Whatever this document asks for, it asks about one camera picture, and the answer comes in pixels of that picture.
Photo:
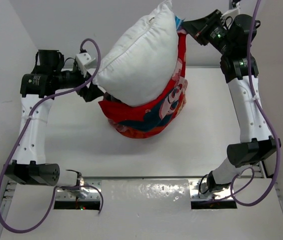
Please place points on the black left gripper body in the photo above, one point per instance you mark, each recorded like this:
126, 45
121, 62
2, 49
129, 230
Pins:
68, 80

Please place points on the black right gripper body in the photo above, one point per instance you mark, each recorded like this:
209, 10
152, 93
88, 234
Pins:
218, 37

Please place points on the white pillow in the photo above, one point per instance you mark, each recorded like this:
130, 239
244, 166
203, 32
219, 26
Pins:
140, 64

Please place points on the red cartoon print pillowcase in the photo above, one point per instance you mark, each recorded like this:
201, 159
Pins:
150, 119

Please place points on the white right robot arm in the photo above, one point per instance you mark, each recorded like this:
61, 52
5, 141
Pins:
256, 141

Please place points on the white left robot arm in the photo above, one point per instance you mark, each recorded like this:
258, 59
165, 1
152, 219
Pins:
27, 163

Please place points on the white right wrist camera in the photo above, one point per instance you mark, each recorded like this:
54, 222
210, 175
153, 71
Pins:
233, 9

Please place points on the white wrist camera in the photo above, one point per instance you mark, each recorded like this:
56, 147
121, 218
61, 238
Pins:
233, 9
84, 62

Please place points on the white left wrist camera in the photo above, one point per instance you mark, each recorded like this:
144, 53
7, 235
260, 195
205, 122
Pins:
84, 62

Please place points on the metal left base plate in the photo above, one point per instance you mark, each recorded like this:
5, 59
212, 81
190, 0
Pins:
83, 193

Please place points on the metal base plate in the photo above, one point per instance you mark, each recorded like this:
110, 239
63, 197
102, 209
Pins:
198, 187
83, 193

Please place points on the aluminium frame rail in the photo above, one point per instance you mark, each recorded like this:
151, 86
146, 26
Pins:
6, 201

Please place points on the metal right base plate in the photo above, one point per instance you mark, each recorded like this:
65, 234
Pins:
198, 187

